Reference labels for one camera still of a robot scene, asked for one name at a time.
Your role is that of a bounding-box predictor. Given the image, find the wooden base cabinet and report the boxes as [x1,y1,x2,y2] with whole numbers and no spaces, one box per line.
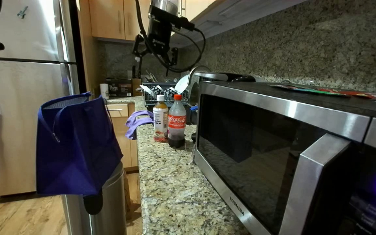
[106,102,139,171]

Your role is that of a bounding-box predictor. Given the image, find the purple cloth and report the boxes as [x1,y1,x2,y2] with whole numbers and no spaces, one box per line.
[125,110,154,140]

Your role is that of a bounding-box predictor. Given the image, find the stainless steel refrigerator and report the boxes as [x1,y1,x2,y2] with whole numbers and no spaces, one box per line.
[0,0,81,198]

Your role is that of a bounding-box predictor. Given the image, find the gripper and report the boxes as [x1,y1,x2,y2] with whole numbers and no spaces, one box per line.
[132,14,179,67]

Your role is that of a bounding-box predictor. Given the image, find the drawer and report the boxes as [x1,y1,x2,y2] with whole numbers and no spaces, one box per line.
[106,103,130,118]

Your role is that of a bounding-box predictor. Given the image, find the stainless steel microwave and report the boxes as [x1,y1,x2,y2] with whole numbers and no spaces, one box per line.
[193,81,376,235]

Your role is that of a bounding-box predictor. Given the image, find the dark cardboard box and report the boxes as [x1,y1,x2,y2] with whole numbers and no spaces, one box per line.
[106,78,133,97]

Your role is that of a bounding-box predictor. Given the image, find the black dish rack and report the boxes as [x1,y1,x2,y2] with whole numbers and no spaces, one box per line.
[141,81,190,107]

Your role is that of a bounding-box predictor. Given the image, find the blue fabric bag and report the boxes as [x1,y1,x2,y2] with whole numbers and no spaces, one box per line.
[35,92,124,196]

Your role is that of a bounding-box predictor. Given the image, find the wooden knife block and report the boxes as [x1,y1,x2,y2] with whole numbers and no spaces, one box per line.
[132,65,142,97]

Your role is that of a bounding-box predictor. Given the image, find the white plate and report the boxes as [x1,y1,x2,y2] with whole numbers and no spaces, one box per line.
[174,74,190,95]

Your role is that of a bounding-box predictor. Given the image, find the wooden wall cabinets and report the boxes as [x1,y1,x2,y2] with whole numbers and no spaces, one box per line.
[88,0,152,42]

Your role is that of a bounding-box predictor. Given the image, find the black cooker machine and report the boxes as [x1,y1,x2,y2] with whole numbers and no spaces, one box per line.
[187,65,258,107]

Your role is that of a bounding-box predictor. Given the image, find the cola bottle with red cap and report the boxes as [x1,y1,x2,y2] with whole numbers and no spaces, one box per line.
[168,94,187,149]

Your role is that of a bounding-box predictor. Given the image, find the stainless steel trash can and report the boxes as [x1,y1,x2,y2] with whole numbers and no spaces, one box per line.
[61,161,127,235]

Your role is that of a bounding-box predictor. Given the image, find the juice bottle with white cap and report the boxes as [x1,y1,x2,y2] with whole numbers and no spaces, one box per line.
[153,94,169,143]

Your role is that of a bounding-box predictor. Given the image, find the colourful paper leaflets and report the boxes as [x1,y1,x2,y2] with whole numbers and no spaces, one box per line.
[268,83,376,107]

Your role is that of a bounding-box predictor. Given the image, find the microwave door handle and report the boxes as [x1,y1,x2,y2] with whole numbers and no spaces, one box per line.
[278,133,352,235]

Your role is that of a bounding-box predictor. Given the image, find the microwave door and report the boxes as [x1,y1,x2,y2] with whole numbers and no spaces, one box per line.
[194,82,370,235]

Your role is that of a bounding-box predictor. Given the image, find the overhead cabinet underside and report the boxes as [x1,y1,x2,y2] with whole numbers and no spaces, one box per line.
[170,0,307,49]

